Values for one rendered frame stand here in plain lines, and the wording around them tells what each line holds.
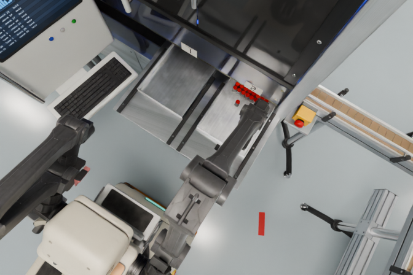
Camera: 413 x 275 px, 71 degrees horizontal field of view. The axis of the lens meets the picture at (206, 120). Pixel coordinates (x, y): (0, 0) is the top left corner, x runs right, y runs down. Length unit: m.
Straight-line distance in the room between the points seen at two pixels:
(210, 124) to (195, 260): 1.16
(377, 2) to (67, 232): 0.91
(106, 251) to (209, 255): 1.43
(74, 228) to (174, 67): 0.88
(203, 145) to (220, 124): 0.13
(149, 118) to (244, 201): 1.12
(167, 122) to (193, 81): 0.24
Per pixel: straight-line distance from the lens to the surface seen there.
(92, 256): 0.86
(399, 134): 1.55
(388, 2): 0.72
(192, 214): 0.60
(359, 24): 0.78
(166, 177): 2.22
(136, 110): 1.41
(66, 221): 0.90
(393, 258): 1.59
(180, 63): 1.47
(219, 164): 0.65
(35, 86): 1.57
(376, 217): 1.93
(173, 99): 1.40
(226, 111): 1.38
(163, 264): 0.96
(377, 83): 2.81
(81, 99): 1.57
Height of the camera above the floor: 2.20
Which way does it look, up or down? 74 degrees down
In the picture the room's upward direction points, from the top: 5 degrees clockwise
